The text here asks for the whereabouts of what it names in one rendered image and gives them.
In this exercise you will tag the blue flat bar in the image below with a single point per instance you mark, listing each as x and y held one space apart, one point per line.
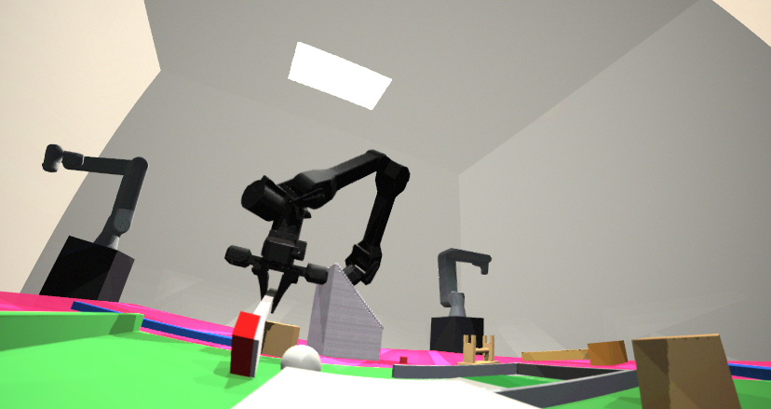
161 326
750 371

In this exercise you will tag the green flat mat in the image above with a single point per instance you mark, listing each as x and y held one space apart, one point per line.
138 370

